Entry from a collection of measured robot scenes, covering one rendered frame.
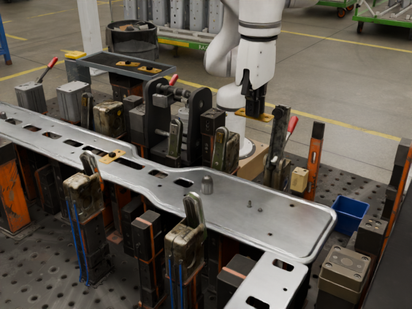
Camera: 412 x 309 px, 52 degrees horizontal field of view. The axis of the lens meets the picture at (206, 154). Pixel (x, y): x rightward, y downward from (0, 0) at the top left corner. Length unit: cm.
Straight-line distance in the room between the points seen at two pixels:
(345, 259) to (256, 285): 18
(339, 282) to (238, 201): 36
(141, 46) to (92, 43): 120
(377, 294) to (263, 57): 50
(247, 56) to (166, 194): 45
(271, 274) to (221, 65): 85
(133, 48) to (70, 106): 257
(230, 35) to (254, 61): 59
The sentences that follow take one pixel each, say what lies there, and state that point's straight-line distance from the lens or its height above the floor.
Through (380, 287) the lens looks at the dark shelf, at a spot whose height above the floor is 103.
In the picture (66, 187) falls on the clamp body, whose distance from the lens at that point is 114.
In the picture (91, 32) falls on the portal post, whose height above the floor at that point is 47.
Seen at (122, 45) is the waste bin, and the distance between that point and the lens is 411.
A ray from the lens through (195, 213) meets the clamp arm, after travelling 93.
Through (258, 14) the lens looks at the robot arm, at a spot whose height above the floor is 148.
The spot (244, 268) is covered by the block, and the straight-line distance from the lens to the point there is 94.
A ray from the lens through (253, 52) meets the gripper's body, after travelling 85.
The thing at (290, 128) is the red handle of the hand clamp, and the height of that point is 113.
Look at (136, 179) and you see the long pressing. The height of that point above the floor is 100.
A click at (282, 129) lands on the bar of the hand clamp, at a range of 111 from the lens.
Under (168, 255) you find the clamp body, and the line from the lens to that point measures 94.
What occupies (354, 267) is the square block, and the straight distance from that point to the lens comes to 87.
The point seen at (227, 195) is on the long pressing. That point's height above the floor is 100.
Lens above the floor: 164
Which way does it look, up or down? 30 degrees down
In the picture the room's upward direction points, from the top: straight up
